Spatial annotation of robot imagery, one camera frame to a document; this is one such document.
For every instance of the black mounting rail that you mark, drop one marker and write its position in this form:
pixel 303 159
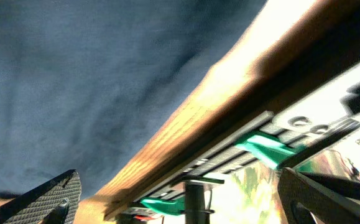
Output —
pixel 236 180

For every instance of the navy blue shorts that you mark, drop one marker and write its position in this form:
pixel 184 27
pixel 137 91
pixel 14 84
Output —
pixel 85 84

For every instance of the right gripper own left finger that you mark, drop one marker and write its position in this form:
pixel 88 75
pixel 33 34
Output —
pixel 55 201

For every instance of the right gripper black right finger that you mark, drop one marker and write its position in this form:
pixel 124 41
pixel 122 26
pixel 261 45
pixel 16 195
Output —
pixel 331 199

